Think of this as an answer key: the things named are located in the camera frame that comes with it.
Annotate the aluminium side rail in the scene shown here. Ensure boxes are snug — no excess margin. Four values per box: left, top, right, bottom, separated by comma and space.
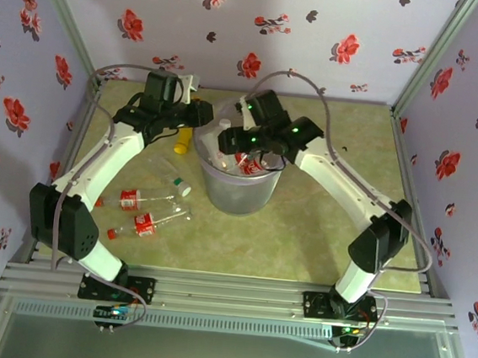
373, 104, 456, 299
5, 73, 105, 274

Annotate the red label white cap bottle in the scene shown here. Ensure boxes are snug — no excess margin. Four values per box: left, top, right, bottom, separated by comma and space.
245, 156, 274, 179

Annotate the aluminium mounting rail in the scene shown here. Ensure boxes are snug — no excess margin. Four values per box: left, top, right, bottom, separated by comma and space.
0, 251, 462, 343

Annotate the yellow plastic bottle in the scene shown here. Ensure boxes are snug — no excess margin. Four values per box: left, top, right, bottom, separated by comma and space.
172, 125, 195, 157

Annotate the slotted grey cable duct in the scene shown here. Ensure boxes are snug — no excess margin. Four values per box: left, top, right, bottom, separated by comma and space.
12, 299, 336, 345

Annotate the wide white cap clear bottle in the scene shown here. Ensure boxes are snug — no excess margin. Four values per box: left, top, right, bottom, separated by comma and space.
147, 155, 196, 199

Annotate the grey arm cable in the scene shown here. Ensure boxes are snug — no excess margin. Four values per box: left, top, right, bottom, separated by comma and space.
231, 65, 450, 277
48, 57, 170, 281

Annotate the translucent plastic bin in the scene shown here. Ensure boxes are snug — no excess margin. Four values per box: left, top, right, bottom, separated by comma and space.
189, 94, 292, 221

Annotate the small circuit board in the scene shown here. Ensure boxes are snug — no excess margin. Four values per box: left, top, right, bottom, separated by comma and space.
331, 323, 368, 340
94, 303, 134, 323

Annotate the aluminium frame post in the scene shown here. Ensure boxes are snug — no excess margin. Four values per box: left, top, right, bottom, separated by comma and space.
19, 0, 111, 88
390, 0, 478, 124

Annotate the grey left arm cable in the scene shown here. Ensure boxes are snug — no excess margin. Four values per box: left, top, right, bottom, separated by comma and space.
48, 57, 170, 281

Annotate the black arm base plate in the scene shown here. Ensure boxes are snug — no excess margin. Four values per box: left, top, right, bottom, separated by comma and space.
77, 270, 158, 307
300, 289, 381, 327

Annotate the red cap cola bottle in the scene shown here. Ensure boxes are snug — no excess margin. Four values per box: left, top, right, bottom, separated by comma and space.
105, 201, 194, 248
94, 185, 179, 218

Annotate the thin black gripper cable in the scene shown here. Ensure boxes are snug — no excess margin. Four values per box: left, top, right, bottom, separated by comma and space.
260, 147, 290, 174

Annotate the grey right arm cable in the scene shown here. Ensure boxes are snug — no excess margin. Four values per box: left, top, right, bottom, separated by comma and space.
231, 65, 450, 277

